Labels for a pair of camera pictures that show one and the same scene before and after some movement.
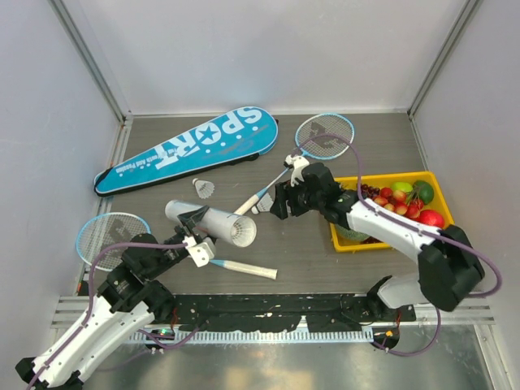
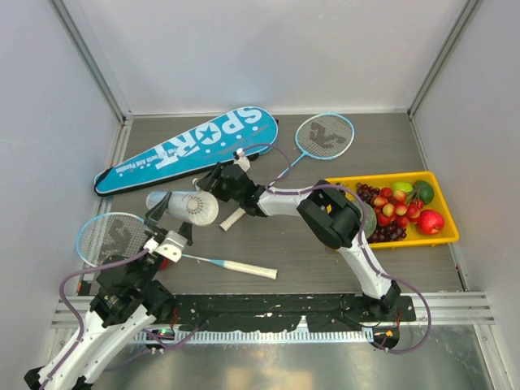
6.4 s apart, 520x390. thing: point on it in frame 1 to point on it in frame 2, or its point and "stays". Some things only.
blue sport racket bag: [235, 136] stays
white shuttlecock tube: [239, 230] to [192, 208]
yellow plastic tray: [346, 184] stays
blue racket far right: [318, 136] stays
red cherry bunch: [397, 201] stays
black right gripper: [279, 206] to [207, 183]
